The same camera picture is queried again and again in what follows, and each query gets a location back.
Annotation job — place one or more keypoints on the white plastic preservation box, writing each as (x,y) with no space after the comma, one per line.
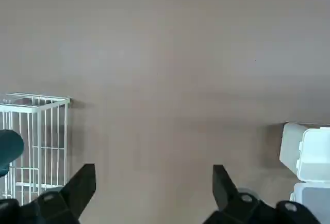
(290,146)

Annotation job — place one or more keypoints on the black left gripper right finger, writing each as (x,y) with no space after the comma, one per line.
(224,190)

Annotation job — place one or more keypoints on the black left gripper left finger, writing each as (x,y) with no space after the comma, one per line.
(77,190)

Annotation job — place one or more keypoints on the teal mug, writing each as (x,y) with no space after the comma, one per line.
(9,144)

